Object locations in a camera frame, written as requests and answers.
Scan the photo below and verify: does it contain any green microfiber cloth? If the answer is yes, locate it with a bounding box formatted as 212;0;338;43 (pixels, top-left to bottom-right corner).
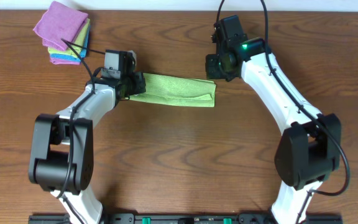
130;73;216;108

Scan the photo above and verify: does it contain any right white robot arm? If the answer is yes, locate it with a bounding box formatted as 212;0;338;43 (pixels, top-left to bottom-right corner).
206;35;344;223

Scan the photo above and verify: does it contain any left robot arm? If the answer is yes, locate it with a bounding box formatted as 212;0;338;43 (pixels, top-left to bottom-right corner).
28;68;146;223

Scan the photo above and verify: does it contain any blue folded cloth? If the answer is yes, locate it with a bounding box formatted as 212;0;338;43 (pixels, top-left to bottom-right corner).
48;30;89;59

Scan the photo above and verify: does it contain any light green folded cloth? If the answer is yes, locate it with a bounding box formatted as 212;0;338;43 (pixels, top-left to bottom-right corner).
48;19;90;62

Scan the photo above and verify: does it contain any purple folded cloth at bottom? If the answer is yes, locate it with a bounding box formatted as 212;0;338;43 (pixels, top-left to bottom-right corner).
50;57;81;65

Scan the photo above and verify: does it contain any purple folded cloth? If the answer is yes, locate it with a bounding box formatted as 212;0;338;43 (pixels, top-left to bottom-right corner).
50;57;81;65
33;1;88;51

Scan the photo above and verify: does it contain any purple folded cloth on top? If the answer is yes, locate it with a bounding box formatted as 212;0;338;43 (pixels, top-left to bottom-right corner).
33;1;88;51

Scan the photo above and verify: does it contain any right black cable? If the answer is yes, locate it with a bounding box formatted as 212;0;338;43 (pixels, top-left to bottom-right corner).
214;0;351;224

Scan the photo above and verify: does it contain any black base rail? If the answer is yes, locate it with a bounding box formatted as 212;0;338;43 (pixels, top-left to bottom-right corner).
28;213;343;224

